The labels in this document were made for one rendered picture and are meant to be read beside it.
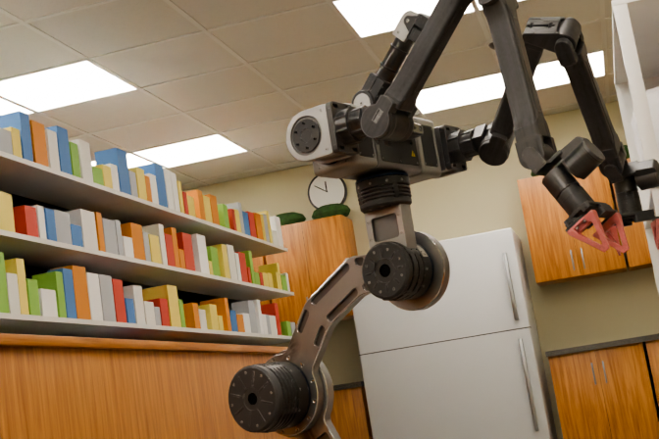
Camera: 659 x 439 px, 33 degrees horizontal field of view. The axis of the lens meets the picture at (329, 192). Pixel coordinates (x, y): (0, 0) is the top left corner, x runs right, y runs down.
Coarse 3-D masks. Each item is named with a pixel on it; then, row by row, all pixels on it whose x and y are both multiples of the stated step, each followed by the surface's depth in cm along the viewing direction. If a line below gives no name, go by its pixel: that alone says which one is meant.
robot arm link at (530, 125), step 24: (480, 0) 233; (504, 0) 233; (504, 24) 233; (504, 48) 232; (504, 72) 232; (528, 72) 231; (528, 96) 229; (528, 120) 228; (528, 144) 227; (552, 144) 229; (528, 168) 227
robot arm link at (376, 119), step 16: (448, 0) 241; (464, 0) 240; (432, 16) 243; (448, 16) 241; (432, 32) 243; (448, 32) 243; (416, 48) 245; (432, 48) 243; (416, 64) 245; (432, 64) 246; (400, 80) 247; (416, 80) 246; (384, 96) 247; (400, 96) 247; (416, 96) 249; (368, 112) 249; (384, 112) 246; (368, 128) 249; (384, 128) 246
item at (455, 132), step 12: (444, 132) 296; (456, 132) 296; (468, 132) 294; (444, 144) 296; (456, 144) 294; (468, 144) 293; (444, 156) 296; (456, 156) 295; (468, 156) 296; (456, 168) 296
